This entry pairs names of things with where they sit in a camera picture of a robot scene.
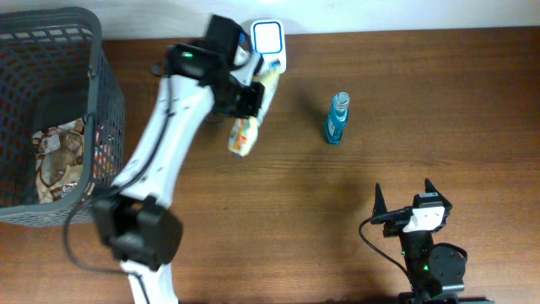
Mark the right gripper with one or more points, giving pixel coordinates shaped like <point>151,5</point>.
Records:
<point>396,215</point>

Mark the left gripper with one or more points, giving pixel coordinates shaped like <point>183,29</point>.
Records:
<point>246,100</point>

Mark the yellow wet wipes pack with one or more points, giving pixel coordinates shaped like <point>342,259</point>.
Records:
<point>244,132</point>

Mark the blue mouthwash bottle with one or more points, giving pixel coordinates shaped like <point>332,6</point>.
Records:
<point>337,118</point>

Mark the brown cookie snack pouch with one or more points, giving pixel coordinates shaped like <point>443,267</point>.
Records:
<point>59,158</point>

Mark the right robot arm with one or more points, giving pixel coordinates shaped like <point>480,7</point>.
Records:
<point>435,271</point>

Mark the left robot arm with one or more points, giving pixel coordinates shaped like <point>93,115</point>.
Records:
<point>133,216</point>

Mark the white barcode scanner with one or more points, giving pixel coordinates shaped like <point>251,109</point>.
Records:
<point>268,39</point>

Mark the dark grey plastic basket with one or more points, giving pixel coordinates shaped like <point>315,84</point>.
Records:
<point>54,73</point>

